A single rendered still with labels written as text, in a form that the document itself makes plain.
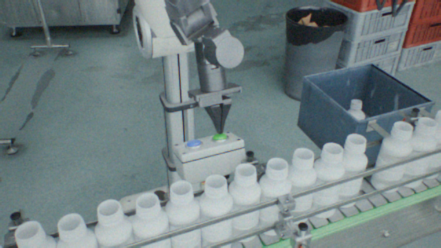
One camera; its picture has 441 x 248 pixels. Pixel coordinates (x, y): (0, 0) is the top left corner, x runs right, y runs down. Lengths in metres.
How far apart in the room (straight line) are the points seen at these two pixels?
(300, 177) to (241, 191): 0.12
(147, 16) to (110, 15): 3.22
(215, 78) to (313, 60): 2.18
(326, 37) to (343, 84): 1.30
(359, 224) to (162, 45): 0.69
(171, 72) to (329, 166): 0.65
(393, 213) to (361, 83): 0.80
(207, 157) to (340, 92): 0.90
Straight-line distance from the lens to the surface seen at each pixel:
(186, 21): 0.75
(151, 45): 1.14
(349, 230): 0.90
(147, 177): 2.43
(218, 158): 0.82
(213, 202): 0.68
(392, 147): 0.88
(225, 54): 0.72
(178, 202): 0.66
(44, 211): 2.40
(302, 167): 0.74
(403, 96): 1.55
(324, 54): 2.93
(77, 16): 4.42
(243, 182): 0.69
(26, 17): 4.58
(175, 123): 1.33
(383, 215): 0.94
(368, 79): 1.67
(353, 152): 0.80
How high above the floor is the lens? 1.63
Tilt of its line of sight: 35 degrees down
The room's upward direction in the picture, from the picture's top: straight up
